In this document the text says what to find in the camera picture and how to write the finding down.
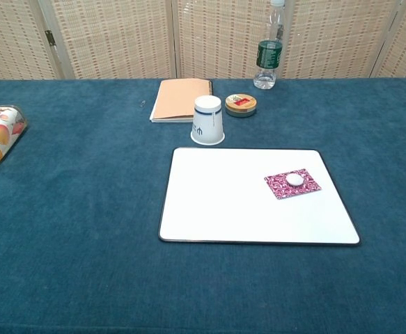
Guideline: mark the tan spiral notebook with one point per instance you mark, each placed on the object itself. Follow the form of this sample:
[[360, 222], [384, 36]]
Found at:
[[175, 101]]

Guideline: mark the upturned white paper cup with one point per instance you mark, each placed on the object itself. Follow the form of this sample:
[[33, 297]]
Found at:
[[207, 121]]

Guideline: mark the black screen hinge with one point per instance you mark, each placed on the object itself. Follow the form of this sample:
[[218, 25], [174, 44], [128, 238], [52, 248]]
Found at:
[[50, 37]]

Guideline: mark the pink patterned eraser pad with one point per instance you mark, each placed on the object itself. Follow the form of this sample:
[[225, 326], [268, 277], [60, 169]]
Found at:
[[279, 189]]

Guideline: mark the white oval object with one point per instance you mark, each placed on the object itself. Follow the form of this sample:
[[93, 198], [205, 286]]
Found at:
[[294, 179]]

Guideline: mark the blue table cloth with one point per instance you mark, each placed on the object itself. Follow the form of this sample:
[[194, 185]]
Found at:
[[84, 226]]

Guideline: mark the clear green-label water bottle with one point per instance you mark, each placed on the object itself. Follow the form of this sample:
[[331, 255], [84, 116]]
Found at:
[[268, 55]]

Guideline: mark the woven bamboo folding screen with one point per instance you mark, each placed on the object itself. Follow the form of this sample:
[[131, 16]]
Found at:
[[119, 38]]

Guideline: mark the round tan tin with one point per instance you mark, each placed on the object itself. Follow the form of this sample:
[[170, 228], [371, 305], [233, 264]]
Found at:
[[241, 106]]

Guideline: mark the white board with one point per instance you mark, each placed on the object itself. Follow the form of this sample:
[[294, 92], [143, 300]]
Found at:
[[230, 208]]

